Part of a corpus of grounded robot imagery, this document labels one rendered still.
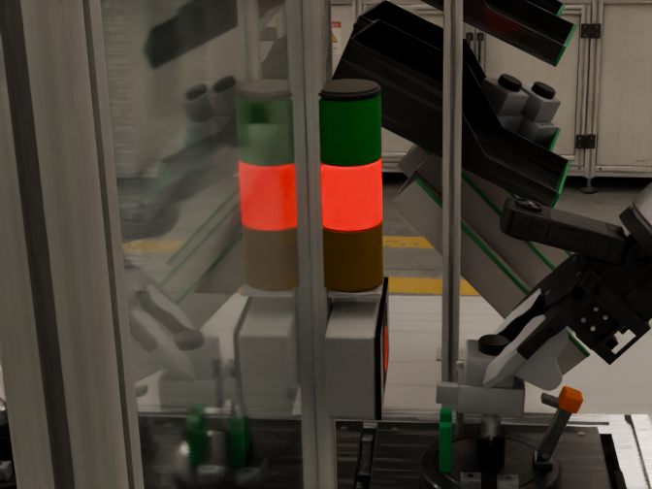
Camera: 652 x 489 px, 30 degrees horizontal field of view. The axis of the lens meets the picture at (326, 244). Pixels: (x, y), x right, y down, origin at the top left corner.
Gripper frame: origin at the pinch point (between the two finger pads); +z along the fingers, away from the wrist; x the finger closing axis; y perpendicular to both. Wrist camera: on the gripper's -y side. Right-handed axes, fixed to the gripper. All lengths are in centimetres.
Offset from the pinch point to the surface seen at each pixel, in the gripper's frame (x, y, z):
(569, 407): -1.0, 8.7, -2.2
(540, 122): 42.9, -3.1, -14.4
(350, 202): -21.4, -23.8, -9.3
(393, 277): 299, 58, 97
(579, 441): 8.4, 16.5, 2.8
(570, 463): 3.9, 15.4, 3.7
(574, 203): 387, 111, 47
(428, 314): 67, 12, 22
